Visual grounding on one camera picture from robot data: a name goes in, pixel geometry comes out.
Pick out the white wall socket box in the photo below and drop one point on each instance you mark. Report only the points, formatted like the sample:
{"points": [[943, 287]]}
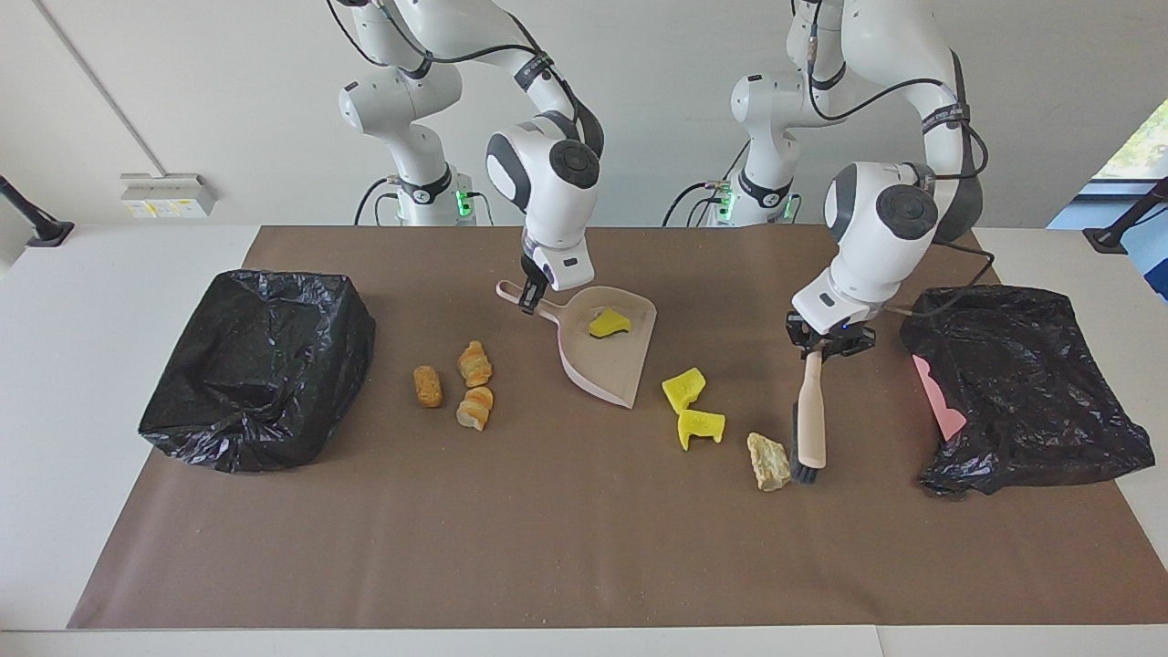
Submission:
{"points": [[169, 196]]}

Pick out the yellow sponge piece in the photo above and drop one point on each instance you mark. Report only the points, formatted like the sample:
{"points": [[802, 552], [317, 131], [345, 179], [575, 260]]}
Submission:
{"points": [[684, 390], [607, 324], [701, 429]]}

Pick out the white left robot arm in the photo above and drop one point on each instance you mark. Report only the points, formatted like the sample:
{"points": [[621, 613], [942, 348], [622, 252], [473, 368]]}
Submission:
{"points": [[876, 237]]}

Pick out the pink plastic bin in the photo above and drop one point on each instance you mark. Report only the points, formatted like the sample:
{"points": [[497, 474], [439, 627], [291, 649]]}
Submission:
{"points": [[940, 401]]}

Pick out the pale pink plastic dustpan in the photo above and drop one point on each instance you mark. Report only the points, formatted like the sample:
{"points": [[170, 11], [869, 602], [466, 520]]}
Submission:
{"points": [[611, 365]]}

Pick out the brown paper table mat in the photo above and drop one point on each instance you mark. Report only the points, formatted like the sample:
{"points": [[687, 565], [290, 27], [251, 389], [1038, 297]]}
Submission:
{"points": [[584, 566]]}

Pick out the black camera stand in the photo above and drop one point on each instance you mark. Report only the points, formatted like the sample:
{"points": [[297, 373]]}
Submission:
{"points": [[50, 233], [1109, 239]]}

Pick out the orange striped croissant piece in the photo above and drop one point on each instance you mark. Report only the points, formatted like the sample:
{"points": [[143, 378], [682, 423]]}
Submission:
{"points": [[474, 408], [474, 365]]}

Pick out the black plastic trash bag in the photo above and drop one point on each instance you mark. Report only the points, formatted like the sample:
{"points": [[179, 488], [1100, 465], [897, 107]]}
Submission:
{"points": [[255, 365], [1022, 383]]}

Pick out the beige crusty bread chunk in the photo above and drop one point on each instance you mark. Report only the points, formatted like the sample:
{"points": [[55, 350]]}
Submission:
{"points": [[769, 461]]}

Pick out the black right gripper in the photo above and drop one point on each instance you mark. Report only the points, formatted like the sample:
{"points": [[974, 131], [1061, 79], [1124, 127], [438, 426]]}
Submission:
{"points": [[531, 269]]}

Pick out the window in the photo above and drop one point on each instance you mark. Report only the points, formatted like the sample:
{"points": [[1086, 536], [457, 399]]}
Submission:
{"points": [[1145, 151]]}

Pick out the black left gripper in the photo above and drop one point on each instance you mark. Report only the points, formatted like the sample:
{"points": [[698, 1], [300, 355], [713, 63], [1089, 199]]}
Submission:
{"points": [[835, 339]]}

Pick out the brown breaded nugget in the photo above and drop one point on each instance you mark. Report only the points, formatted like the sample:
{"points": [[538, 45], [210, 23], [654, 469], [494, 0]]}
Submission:
{"points": [[427, 387]]}

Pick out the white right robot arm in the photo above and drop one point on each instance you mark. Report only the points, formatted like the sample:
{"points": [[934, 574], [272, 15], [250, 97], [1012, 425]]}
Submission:
{"points": [[547, 210]]}

